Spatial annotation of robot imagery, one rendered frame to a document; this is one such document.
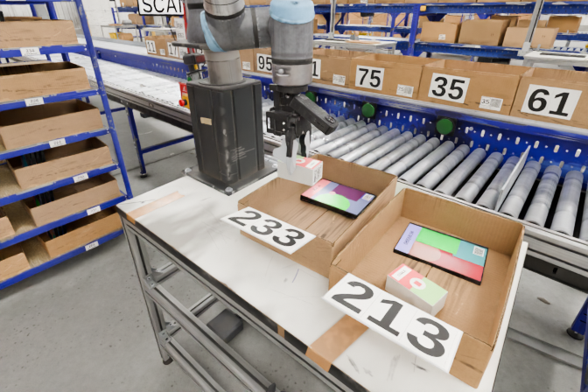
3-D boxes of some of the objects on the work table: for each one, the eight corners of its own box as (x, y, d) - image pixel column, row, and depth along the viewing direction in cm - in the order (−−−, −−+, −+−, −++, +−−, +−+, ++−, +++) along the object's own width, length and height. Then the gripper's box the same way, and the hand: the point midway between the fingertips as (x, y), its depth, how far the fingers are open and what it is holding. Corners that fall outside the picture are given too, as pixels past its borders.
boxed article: (428, 323, 61) (432, 306, 59) (384, 290, 68) (387, 275, 66) (443, 308, 64) (448, 291, 62) (399, 278, 71) (402, 262, 69)
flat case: (479, 287, 69) (481, 282, 68) (392, 253, 78) (393, 248, 77) (487, 252, 79) (489, 247, 78) (409, 226, 88) (409, 220, 87)
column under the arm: (228, 196, 103) (217, 93, 88) (181, 173, 117) (164, 80, 103) (282, 168, 121) (280, 78, 106) (234, 151, 135) (227, 70, 121)
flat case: (357, 220, 88) (357, 215, 87) (299, 199, 98) (300, 194, 97) (376, 199, 98) (377, 194, 97) (323, 181, 108) (323, 177, 107)
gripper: (287, 77, 80) (287, 156, 89) (257, 86, 70) (262, 173, 80) (318, 80, 76) (315, 162, 85) (291, 91, 66) (291, 181, 76)
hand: (299, 165), depth 81 cm, fingers closed on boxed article, 6 cm apart
